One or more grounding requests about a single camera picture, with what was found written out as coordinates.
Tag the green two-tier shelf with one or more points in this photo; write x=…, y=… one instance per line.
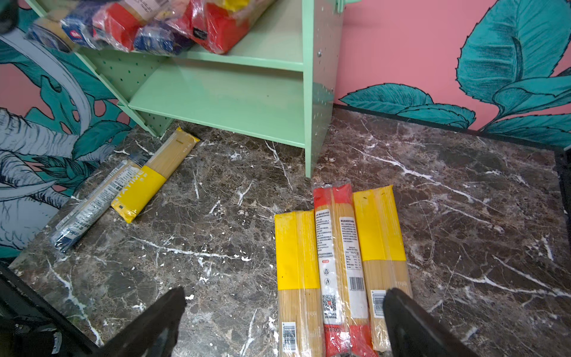
x=277, y=83

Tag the blue yellow spaghetti bag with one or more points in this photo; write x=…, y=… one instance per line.
x=47, y=29

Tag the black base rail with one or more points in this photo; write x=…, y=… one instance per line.
x=30, y=326

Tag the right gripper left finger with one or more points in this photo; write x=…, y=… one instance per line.
x=154, y=332

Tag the blue-end yellow spaghetti bag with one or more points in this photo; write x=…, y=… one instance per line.
x=161, y=36

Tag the clear white label spaghetti bag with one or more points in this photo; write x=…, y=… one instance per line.
x=73, y=226

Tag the red spaghetti bag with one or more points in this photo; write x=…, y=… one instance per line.
x=118, y=22
x=218, y=26
x=343, y=289

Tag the yellow label spaghetti bag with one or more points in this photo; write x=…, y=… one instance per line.
x=138, y=192

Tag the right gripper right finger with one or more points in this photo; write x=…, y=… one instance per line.
x=413, y=331

